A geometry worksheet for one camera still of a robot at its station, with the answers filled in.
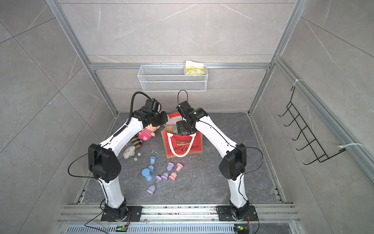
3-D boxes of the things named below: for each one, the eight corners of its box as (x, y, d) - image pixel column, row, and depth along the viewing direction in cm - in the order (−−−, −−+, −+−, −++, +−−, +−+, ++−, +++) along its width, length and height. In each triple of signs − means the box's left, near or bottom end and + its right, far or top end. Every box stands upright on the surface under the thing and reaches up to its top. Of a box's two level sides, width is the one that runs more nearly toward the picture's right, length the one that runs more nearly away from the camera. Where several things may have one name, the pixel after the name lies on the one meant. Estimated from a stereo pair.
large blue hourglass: (144, 182, 85) (140, 176, 78) (146, 174, 88) (142, 168, 81) (152, 182, 85) (149, 176, 78) (153, 174, 88) (150, 168, 81)
